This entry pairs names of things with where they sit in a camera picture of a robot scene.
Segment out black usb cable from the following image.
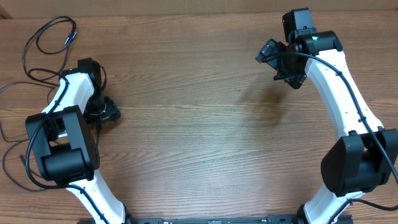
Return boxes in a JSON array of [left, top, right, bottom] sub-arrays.
[[0, 81, 58, 144], [1, 123, 102, 192], [21, 16, 78, 82]]

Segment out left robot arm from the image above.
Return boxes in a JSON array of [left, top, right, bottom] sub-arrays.
[[25, 58, 135, 223]]

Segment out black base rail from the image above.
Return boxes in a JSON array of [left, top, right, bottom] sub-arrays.
[[124, 213, 354, 224]]

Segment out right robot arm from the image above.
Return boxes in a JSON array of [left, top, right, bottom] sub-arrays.
[[256, 8, 397, 223]]

